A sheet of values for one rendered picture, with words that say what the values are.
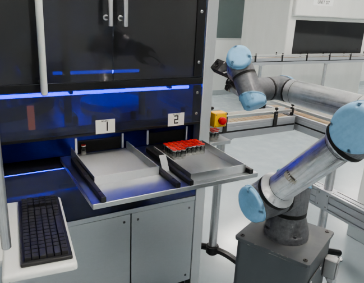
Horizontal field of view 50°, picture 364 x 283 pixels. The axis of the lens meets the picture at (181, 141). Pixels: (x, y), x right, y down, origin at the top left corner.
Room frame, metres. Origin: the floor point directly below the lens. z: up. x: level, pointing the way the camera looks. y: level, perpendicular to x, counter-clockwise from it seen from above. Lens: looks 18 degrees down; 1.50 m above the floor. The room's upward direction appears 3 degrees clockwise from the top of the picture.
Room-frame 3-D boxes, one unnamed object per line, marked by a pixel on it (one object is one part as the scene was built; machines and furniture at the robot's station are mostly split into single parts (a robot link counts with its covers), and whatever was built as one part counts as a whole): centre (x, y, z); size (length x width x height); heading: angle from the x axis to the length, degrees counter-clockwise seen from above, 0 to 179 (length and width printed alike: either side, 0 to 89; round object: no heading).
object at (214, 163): (1.59, -0.07, 0.90); 0.34 x 0.26 x 0.04; 30
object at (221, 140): (1.96, -0.16, 0.87); 0.14 x 0.13 x 0.02; 30
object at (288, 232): (1.19, -0.37, 0.84); 0.15 x 0.15 x 0.10
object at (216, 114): (1.91, -0.17, 1.00); 0.08 x 0.07 x 0.07; 30
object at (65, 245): (1.12, 0.44, 0.82); 0.40 x 0.14 x 0.02; 23
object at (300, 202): (1.19, -0.37, 0.96); 0.13 x 0.12 x 0.14; 126
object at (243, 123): (2.18, -0.35, 0.92); 0.69 x 0.16 x 0.16; 120
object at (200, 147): (1.66, -0.03, 0.91); 0.18 x 0.02 x 0.05; 120
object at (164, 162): (1.44, 0.04, 0.91); 0.14 x 0.03 x 0.06; 29
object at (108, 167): (1.52, 0.28, 0.90); 0.34 x 0.26 x 0.04; 30
